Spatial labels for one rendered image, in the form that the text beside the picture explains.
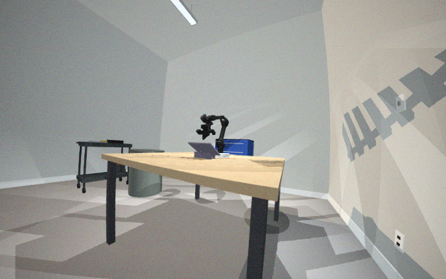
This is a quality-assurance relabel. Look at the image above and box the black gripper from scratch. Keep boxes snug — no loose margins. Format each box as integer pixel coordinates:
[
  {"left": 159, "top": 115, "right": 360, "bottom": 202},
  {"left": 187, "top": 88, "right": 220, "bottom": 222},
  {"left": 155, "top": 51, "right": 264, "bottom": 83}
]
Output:
[{"left": 196, "top": 125, "right": 216, "bottom": 140}]

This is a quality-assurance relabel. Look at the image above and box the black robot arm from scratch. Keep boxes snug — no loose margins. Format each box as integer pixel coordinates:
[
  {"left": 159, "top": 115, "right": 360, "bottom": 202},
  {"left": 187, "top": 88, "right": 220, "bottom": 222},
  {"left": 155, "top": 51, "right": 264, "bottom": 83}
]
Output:
[{"left": 200, "top": 114, "right": 229, "bottom": 153}]

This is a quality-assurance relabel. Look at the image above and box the pale lavender switch panel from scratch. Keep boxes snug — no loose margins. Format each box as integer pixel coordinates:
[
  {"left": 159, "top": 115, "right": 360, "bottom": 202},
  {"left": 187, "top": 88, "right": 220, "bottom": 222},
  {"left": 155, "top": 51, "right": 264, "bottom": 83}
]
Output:
[{"left": 188, "top": 142, "right": 220, "bottom": 159}]

